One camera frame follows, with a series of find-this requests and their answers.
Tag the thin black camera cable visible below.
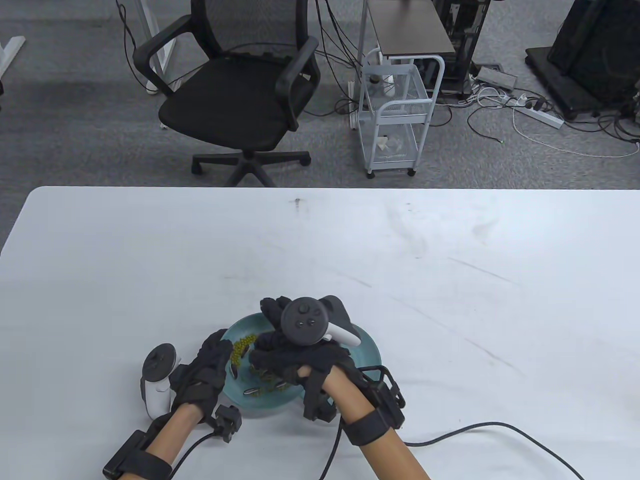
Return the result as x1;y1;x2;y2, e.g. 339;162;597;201
170;432;216;480
317;417;346;480

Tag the teal plate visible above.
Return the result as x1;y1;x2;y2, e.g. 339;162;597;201
295;324;383;416
220;312;313;419

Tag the white desk foot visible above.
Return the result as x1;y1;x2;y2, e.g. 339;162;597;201
0;36;26;81

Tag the white floor cable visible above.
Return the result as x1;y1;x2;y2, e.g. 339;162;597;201
512;105;640;160

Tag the person's left hand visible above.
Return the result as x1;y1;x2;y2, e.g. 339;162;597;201
170;329;236;416

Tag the white desk leg frame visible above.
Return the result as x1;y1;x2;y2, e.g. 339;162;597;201
134;0;180;96

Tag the person's left forearm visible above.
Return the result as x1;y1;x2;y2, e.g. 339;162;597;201
142;402;207;473

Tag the small white power strip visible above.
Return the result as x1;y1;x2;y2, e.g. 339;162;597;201
347;80;360;132

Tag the bundle of black cables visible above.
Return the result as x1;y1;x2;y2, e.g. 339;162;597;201
314;0;368;118

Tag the person's right hand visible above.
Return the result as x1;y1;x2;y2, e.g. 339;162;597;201
248;296;358;387

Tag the thick black cable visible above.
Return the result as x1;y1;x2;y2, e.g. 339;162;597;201
402;422;586;480

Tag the person's right forearm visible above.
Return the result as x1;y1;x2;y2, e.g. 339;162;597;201
322;367;433;480

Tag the pile of green beans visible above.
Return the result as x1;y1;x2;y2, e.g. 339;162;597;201
230;334;291;398

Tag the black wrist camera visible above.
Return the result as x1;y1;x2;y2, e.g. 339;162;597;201
301;382;337;423
210;404;243;443

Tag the group of sunflower seeds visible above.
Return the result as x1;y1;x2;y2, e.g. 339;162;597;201
230;345;288;398

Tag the brown top side table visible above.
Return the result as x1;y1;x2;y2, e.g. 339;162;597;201
357;0;457;65

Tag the grey adapter box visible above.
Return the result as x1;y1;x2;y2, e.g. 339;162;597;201
474;66;518;91

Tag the long white power strip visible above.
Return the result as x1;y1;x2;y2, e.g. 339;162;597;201
509;97;566;130

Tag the black office chair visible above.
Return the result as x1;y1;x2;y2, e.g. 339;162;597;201
132;0;322;188

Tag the white rolling cart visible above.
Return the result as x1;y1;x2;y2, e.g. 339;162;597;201
356;48;446;179

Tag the black forearm pack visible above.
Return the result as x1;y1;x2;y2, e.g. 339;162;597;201
102;430;151;480
357;365;407;431

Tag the black stand base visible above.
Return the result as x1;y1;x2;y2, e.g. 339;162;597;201
525;46;640;121

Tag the grey white handheld controller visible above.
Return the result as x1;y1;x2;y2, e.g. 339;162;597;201
280;295;362;347
140;343;182;420

